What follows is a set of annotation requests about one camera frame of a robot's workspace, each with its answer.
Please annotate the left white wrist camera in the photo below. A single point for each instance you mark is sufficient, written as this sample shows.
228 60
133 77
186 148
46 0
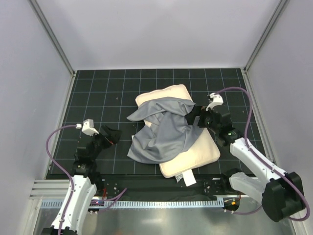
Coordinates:
88 128

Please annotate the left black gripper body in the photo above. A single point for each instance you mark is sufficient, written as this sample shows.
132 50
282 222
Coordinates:
104 138

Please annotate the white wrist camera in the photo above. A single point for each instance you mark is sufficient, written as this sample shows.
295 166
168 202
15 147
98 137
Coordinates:
88 128
214 100

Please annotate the grey fabric pillowcase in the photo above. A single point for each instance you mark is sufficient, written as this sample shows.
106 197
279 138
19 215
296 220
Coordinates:
169 133

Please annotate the right aluminium frame post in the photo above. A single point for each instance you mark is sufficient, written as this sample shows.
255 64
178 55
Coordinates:
281 6

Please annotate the aluminium front rail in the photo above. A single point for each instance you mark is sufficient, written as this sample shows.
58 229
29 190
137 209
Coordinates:
49 189

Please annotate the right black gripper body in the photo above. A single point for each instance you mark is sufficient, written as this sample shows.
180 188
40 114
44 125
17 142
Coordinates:
199 117

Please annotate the white pillow label tag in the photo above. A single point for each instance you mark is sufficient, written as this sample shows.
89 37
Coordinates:
189 178

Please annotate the left aluminium frame post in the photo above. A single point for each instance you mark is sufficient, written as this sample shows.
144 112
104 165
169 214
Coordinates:
49 31

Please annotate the slotted grey cable duct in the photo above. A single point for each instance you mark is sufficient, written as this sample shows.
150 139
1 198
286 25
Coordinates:
57 203

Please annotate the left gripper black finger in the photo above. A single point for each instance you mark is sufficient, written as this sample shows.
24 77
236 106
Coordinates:
114 136
106 131

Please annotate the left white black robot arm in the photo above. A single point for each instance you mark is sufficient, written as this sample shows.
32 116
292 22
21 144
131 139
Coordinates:
84 180

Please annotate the cream white pillow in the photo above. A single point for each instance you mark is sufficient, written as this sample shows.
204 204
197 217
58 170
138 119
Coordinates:
204 151

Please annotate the aluminium frame post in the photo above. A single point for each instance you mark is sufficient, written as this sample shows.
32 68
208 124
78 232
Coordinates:
281 6
49 31

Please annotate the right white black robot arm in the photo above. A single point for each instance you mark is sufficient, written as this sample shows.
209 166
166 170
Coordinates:
279 193

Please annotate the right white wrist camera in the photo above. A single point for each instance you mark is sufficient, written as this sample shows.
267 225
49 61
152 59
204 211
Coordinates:
214 100

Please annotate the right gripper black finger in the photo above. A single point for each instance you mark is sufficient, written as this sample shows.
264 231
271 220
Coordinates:
197 109
190 117

